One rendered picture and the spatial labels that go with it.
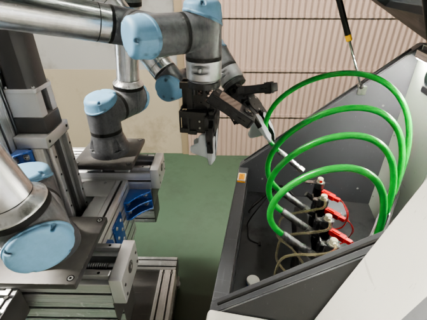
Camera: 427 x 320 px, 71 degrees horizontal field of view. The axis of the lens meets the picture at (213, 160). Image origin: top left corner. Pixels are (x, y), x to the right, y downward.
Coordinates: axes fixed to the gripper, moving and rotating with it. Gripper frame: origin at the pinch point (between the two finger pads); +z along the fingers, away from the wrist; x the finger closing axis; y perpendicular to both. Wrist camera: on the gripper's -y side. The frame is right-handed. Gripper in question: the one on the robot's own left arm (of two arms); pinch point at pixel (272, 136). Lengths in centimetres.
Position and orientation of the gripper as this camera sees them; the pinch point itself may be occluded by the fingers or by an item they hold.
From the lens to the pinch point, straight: 89.6
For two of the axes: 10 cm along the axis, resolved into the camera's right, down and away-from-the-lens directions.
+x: -5.4, 2.3, -8.1
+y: -6.9, 4.4, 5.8
